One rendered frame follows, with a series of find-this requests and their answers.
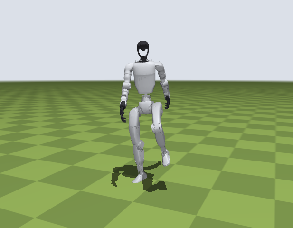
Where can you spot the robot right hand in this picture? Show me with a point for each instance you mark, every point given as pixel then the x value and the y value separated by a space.
pixel 122 107

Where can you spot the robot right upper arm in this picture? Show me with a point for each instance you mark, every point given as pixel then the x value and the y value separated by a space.
pixel 127 76

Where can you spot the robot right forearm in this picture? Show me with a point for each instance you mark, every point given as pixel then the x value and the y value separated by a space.
pixel 124 96

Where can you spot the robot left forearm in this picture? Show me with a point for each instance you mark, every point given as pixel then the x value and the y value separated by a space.
pixel 166 91

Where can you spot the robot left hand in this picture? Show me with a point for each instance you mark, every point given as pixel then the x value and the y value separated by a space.
pixel 168 102

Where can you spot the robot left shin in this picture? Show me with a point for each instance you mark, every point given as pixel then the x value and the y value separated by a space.
pixel 160 138

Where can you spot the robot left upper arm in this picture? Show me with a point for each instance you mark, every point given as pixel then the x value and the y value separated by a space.
pixel 159 67

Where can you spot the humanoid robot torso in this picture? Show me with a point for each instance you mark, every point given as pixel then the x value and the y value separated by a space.
pixel 144 79

